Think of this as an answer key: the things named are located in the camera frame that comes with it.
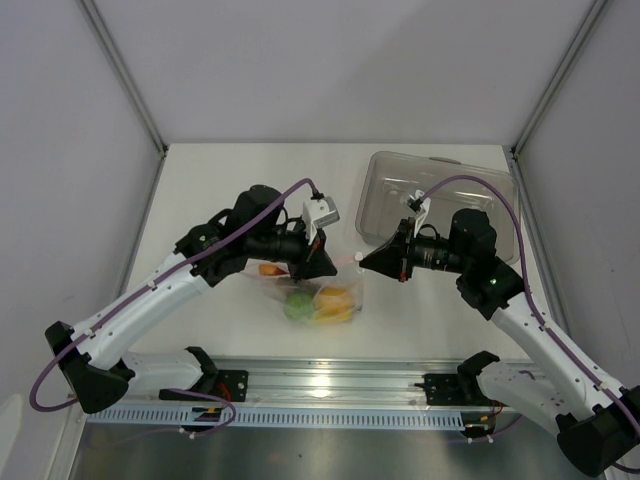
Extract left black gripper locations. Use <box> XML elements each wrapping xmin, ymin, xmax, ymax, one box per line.
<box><xmin>247</xmin><ymin>217</ymin><xmax>337</xmax><ymax>284</ymax></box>

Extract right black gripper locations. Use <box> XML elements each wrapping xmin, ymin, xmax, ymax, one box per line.
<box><xmin>359</xmin><ymin>218</ymin><xmax>469</xmax><ymax>284</ymax></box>

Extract yellow lemon toy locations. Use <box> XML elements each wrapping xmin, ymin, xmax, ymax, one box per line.
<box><xmin>314</xmin><ymin>286</ymin><xmax>355</xmax><ymax>310</ymax></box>

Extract clear zip top bag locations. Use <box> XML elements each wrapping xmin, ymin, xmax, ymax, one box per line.
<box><xmin>242</xmin><ymin>252</ymin><xmax>364</xmax><ymax>325</ymax></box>

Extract green guava toy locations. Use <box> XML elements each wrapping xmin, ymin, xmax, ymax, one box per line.
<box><xmin>283</xmin><ymin>291</ymin><xmax>315</xmax><ymax>321</ymax></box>

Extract yellow mango toy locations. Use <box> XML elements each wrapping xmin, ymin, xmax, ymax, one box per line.
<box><xmin>311</xmin><ymin>308</ymin><xmax>354</xmax><ymax>325</ymax></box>

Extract red meat slice toy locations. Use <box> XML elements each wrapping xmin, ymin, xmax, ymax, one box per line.
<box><xmin>258</xmin><ymin>263</ymin><xmax>288</xmax><ymax>277</ymax></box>

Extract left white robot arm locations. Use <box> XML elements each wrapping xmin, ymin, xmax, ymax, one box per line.
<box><xmin>45</xmin><ymin>185</ymin><xmax>339</xmax><ymax>414</ymax></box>

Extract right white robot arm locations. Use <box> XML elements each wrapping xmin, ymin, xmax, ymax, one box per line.
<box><xmin>359</xmin><ymin>209</ymin><xmax>639</xmax><ymax>477</ymax></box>

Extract clear plastic tray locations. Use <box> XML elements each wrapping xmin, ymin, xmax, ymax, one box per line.
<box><xmin>355</xmin><ymin>151</ymin><xmax>520</xmax><ymax>264</ymax></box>

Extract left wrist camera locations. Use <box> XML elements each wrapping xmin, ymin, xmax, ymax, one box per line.
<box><xmin>301</xmin><ymin>197</ymin><xmax>340</xmax><ymax>245</ymax></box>

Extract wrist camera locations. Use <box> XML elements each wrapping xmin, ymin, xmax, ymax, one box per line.
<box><xmin>301</xmin><ymin>197</ymin><xmax>340</xmax><ymax>245</ymax></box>
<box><xmin>402</xmin><ymin>189</ymin><xmax>431</xmax><ymax>236</ymax></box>

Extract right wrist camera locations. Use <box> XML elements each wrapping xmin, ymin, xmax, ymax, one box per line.
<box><xmin>402</xmin><ymin>189</ymin><xmax>431</xmax><ymax>236</ymax></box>

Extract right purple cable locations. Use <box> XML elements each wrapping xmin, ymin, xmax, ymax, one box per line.
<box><xmin>412</xmin><ymin>175</ymin><xmax>640</xmax><ymax>474</ymax></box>

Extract purple cable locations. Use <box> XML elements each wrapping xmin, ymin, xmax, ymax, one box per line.
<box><xmin>29</xmin><ymin>178</ymin><xmax>324</xmax><ymax>412</ymax></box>
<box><xmin>412</xmin><ymin>175</ymin><xmax>640</xmax><ymax>474</ymax></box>

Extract aluminium mounting rail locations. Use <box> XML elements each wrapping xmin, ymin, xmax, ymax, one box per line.
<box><xmin>119</xmin><ymin>355</ymin><xmax>561</xmax><ymax>414</ymax></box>

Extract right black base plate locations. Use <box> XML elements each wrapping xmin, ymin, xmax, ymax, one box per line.
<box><xmin>413</xmin><ymin>373</ymin><xmax>509</xmax><ymax>407</ymax></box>

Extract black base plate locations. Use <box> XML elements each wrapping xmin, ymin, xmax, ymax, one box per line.
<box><xmin>204</xmin><ymin>370</ymin><xmax>249</xmax><ymax>403</ymax></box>
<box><xmin>413</xmin><ymin>373</ymin><xmax>509</xmax><ymax>407</ymax></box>

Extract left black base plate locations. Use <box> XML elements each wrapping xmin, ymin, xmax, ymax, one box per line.
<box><xmin>204</xmin><ymin>370</ymin><xmax>249</xmax><ymax>403</ymax></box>

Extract white slotted cable duct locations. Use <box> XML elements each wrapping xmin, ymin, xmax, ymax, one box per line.
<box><xmin>88</xmin><ymin>406</ymin><xmax>465</xmax><ymax>431</ymax></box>

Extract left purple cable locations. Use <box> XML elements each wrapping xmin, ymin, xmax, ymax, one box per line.
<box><xmin>29</xmin><ymin>178</ymin><xmax>324</xmax><ymax>412</ymax></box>

